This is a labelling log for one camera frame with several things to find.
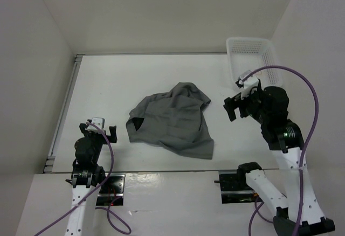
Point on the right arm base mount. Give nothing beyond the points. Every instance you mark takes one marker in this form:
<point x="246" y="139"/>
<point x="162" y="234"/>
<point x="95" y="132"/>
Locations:
<point x="233" y="190"/>

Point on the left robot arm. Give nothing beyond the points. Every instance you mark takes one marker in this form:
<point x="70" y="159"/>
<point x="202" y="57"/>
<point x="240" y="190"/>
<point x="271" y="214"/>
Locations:
<point x="87" y="176"/>

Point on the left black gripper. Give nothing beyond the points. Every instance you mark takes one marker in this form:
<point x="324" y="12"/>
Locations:
<point x="112" y="137"/>

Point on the grey pleated skirt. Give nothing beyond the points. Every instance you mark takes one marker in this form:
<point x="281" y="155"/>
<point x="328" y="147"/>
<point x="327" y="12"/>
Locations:
<point x="173" y="120"/>

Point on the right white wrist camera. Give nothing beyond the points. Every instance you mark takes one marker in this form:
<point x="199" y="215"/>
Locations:
<point x="246" y="82"/>

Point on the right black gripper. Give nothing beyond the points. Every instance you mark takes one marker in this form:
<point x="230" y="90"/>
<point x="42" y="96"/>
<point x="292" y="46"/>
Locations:
<point x="230" y="103"/>

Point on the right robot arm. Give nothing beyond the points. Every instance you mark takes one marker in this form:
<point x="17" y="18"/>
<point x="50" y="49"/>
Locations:
<point x="295" y="212"/>

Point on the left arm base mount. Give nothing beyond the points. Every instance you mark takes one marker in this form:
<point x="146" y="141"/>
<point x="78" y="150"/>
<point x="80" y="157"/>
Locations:
<point x="112" y="192"/>

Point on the white plastic basket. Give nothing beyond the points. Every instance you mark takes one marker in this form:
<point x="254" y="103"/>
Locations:
<point x="248" y="54"/>

